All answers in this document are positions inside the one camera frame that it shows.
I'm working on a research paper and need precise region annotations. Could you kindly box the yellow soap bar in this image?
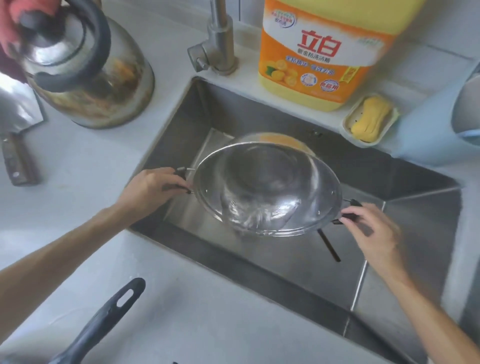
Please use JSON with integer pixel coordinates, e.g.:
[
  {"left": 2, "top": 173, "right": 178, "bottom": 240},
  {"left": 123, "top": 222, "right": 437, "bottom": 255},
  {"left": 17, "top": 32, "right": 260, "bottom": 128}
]
[{"left": 350, "top": 96, "right": 393, "bottom": 143}]

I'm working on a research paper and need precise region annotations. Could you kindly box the stainless steel sink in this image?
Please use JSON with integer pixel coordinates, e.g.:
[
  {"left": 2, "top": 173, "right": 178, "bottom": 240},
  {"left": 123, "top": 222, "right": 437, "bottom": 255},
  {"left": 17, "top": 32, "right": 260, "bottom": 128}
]
[{"left": 128, "top": 76, "right": 464, "bottom": 364}]

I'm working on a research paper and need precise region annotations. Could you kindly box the black pan handle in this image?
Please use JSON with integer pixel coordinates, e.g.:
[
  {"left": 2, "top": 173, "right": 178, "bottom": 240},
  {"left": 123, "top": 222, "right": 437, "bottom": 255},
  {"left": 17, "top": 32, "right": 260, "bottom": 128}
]
[{"left": 48, "top": 277, "right": 146, "bottom": 364}]

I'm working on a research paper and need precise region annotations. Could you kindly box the light blue plastic container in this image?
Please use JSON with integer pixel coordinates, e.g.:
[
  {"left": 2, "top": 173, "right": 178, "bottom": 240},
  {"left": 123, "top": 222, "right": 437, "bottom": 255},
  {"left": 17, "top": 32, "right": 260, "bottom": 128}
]
[{"left": 391, "top": 62, "right": 480, "bottom": 168}]

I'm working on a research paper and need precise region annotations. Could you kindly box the yellow detergent bottle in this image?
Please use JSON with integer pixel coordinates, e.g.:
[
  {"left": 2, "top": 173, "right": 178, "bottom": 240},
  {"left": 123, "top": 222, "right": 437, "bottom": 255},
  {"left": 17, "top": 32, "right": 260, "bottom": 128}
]
[{"left": 258, "top": 0, "right": 426, "bottom": 112}]

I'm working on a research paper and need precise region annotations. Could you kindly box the person's left forearm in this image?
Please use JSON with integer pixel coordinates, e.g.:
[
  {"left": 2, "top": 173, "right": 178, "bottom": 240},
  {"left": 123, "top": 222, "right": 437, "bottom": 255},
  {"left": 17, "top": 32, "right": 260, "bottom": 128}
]
[{"left": 0, "top": 203, "right": 133, "bottom": 344}]

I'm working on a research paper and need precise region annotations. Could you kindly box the stainless steel two-handled pot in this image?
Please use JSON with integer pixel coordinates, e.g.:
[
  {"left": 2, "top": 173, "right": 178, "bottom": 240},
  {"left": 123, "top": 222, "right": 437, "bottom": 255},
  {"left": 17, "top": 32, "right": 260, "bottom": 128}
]
[{"left": 175, "top": 132, "right": 364, "bottom": 238}]

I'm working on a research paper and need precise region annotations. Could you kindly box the dark chopstick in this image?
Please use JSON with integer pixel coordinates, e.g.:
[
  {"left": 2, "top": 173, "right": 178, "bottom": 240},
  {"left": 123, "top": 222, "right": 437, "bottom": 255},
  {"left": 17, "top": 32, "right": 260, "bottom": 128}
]
[{"left": 317, "top": 229, "right": 342, "bottom": 263}]

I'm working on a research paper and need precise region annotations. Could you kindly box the person's left hand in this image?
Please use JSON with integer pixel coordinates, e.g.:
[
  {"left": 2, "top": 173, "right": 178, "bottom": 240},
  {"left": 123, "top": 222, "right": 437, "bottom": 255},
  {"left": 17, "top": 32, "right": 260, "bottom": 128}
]
[{"left": 116, "top": 167, "right": 194, "bottom": 226}]

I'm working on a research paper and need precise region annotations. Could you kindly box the steel kettle with black handle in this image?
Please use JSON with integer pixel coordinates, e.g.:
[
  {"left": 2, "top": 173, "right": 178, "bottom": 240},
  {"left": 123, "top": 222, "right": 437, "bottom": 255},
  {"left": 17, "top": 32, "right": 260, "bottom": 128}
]
[{"left": 7, "top": 0, "right": 155, "bottom": 130}]

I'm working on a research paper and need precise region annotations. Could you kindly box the steel faucet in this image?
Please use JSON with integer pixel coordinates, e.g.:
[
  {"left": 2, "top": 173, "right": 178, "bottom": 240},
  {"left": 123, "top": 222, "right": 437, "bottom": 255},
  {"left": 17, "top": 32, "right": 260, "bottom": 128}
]
[{"left": 187, "top": 0, "right": 240, "bottom": 76}]

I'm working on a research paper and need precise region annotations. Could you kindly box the cleaver with wooden handle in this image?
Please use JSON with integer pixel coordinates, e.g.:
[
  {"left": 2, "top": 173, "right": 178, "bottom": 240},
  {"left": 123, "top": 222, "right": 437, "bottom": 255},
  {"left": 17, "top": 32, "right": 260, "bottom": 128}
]
[{"left": 0, "top": 71, "right": 46, "bottom": 187}]

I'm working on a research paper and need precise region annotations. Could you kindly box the person's right hand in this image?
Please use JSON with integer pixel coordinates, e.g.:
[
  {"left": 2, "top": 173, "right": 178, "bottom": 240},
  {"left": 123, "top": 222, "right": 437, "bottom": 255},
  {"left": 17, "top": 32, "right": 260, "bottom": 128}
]
[{"left": 339, "top": 202, "right": 404, "bottom": 280}]

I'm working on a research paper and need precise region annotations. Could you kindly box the person's right forearm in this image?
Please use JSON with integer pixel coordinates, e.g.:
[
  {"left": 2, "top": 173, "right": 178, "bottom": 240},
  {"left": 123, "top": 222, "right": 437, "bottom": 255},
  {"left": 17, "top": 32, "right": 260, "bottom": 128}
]
[{"left": 375, "top": 262, "right": 480, "bottom": 364}]

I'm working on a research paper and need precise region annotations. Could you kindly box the pale green soap dish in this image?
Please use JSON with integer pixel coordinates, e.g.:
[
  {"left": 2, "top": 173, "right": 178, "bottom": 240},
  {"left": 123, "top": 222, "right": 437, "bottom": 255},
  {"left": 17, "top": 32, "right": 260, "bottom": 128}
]
[{"left": 340, "top": 93, "right": 400, "bottom": 148}]

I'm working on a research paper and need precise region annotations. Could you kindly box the red cloth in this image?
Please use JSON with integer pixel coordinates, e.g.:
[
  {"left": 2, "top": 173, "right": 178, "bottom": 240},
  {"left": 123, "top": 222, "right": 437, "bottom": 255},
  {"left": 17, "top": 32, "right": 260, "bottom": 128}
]
[{"left": 0, "top": 0, "right": 61, "bottom": 57}]

